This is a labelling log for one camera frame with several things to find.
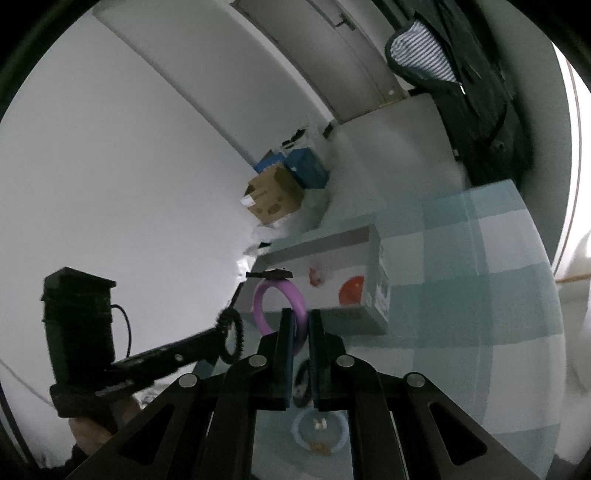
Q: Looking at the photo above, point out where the large blue box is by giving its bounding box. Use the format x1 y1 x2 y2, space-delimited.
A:
283 148 330 189

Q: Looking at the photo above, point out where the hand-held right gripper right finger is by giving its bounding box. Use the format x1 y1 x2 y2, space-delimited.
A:
308 308 541 480

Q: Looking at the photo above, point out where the brown cardboard box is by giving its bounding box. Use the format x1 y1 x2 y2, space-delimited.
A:
242 166 305 227

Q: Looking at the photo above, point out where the person's left hand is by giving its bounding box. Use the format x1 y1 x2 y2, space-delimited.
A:
69 395 141 457

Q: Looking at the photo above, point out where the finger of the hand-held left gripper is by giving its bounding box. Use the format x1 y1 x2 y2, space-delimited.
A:
110 318 232 384

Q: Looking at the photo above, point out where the checked teal tablecloth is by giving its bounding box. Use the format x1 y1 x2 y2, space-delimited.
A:
198 180 567 480

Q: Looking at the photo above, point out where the white plastic bag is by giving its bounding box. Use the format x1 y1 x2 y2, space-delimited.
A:
302 121 341 162

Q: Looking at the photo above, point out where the dark jacket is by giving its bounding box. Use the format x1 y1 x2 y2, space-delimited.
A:
413 0 534 185

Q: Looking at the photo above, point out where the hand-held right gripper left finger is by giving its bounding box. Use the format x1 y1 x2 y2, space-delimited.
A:
65 307 296 480

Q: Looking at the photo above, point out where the black bead bracelet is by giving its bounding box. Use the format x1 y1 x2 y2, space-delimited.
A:
216 308 244 364

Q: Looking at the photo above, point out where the small blue box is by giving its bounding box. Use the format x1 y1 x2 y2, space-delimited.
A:
253 148 286 174

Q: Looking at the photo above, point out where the purple bracelet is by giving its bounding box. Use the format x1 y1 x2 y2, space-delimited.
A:
246 268 307 356

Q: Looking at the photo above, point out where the grey cardboard box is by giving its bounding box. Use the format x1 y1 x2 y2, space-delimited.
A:
262 225 392 334

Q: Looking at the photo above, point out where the striped shirt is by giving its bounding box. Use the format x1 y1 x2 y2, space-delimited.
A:
385 20 457 86

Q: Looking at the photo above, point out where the white round pin badge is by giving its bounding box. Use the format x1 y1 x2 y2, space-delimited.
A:
292 408 350 456

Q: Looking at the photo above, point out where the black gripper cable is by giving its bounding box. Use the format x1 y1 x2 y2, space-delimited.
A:
110 304 133 361

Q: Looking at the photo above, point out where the grey door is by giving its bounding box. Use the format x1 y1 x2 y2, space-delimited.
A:
231 0 408 124

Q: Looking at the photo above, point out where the black ring bracelet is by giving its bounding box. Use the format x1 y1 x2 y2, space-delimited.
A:
294 359 317 408

